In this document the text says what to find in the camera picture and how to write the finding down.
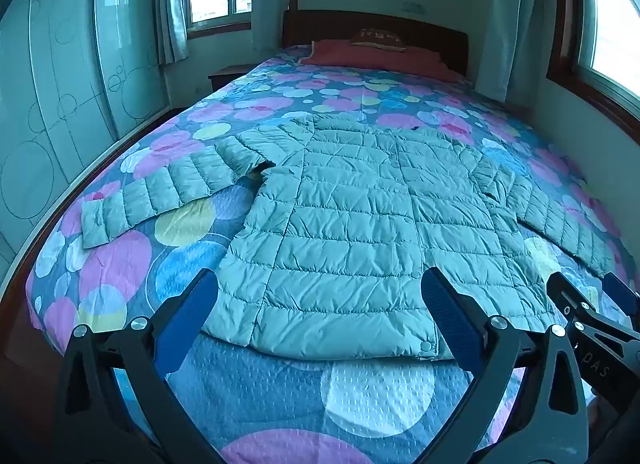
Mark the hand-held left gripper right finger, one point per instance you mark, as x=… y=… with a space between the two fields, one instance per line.
x=452 y=316

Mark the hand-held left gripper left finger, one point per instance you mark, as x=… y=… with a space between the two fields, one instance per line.
x=187 y=311

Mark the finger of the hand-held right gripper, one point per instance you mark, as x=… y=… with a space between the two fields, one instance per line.
x=567 y=294
x=615 y=289

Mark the light green quilted down jacket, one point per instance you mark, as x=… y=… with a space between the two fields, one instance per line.
x=350 y=224

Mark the bed with circle-patterned bedspread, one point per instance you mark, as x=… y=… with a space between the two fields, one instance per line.
x=280 y=394

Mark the dark wooden nightstand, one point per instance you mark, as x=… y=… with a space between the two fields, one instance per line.
x=227 y=74

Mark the large wooden-framed window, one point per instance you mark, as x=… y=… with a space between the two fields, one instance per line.
x=607 y=18

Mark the red pillow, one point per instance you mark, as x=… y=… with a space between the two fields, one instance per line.
x=350 y=56

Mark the brown printed pillow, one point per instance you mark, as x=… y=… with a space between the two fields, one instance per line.
x=377 y=38

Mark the dark wooden headboard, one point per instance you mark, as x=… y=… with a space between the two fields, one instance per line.
x=325 y=23

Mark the white wall socket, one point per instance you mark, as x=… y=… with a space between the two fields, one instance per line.
x=414 y=7

